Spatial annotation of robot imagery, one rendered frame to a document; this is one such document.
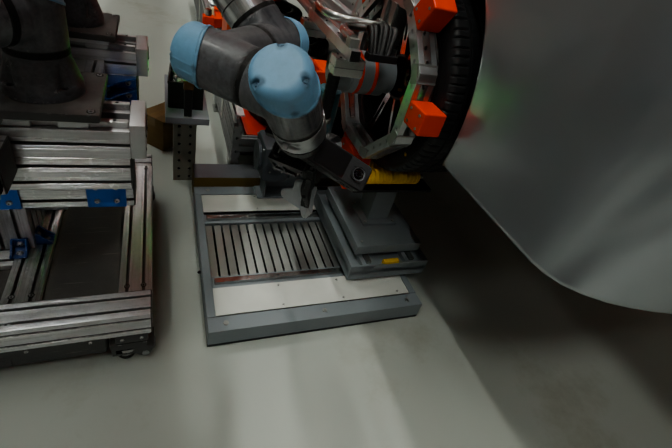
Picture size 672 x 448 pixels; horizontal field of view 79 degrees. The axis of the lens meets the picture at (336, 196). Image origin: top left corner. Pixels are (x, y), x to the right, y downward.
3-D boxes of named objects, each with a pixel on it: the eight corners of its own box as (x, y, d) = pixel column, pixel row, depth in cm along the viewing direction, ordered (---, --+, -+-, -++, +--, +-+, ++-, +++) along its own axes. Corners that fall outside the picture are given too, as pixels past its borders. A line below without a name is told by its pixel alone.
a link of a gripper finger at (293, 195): (282, 206, 76) (288, 166, 70) (311, 218, 75) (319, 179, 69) (274, 216, 74) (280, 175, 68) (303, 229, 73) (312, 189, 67)
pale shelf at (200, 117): (209, 125, 171) (209, 119, 169) (165, 123, 164) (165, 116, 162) (201, 83, 202) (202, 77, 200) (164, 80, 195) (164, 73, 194)
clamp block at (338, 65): (361, 79, 116) (367, 61, 113) (332, 76, 113) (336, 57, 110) (355, 72, 120) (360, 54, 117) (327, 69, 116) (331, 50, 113)
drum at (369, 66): (390, 103, 140) (403, 63, 132) (332, 98, 131) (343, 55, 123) (374, 86, 150) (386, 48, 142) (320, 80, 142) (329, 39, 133)
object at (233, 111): (248, 156, 205) (253, 117, 193) (229, 155, 202) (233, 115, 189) (207, 13, 384) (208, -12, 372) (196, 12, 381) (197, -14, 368)
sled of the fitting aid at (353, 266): (421, 274, 178) (429, 258, 173) (346, 281, 164) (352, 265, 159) (377, 202, 215) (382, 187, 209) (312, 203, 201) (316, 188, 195)
